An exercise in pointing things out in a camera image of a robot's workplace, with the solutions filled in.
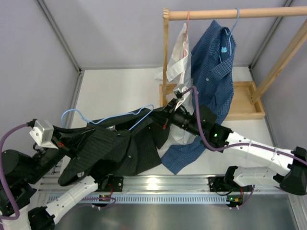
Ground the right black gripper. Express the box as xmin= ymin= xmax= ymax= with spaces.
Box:
xmin=148 ymin=98 xmax=203 ymax=137

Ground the blue wire hanger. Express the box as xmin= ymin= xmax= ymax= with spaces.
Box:
xmin=61 ymin=104 xmax=154 ymax=131

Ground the black pinstripe shirt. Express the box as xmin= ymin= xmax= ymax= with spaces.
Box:
xmin=58 ymin=107 xmax=169 ymax=186

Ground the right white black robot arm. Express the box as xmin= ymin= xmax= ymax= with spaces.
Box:
xmin=162 ymin=99 xmax=307 ymax=196

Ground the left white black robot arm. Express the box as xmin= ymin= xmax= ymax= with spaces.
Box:
xmin=0 ymin=141 xmax=111 ymax=230

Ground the white shirt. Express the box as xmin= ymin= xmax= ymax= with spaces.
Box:
xmin=163 ymin=24 xmax=192 ymax=145

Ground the blue checked shirt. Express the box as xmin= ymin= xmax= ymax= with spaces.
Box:
xmin=161 ymin=20 xmax=234 ymax=174

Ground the blue hanger holding shirt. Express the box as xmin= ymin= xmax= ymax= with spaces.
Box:
xmin=219 ymin=8 xmax=240 ymax=63

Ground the wooden clothes rack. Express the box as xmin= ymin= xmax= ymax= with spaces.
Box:
xmin=159 ymin=6 xmax=307 ymax=121

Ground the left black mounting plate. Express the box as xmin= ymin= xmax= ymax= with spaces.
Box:
xmin=104 ymin=176 xmax=124 ymax=192

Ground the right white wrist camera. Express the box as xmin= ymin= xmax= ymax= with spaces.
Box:
xmin=173 ymin=84 xmax=190 ymax=111

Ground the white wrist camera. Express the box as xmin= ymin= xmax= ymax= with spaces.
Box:
xmin=173 ymin=84 xmax=190 ymax=111
xmin=29 ymin=120 xmax=58 ymax=149

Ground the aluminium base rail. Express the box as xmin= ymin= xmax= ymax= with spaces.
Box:
xmin=38 ymin=175 xmax=285 ymax=194

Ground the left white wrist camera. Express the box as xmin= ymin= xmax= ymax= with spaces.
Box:
xmin=29 ymin=120 xmax=58 ymax=149

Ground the pink wire hanger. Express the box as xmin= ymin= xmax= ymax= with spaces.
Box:
xmin=183 ymin=10 xmax=190 ymax=58

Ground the grey slotted cable duct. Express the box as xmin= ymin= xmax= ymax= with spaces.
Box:
xmin=47 ymin=193 xmax=243 ymax=204

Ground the left aluminium frame post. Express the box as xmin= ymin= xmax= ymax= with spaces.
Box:
xmin=35 ymin=0 xmax=82 ymax=73

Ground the aluminium frame post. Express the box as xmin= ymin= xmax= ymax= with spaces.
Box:
xmin=248 ymin=0 xmax=295 ymax=70
xmin=35 ymin=0 xmax=82 ymax=73

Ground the right aluminium frame post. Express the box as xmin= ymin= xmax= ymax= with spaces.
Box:
xmin=248 ymin=0 xmax=295 ymax=70

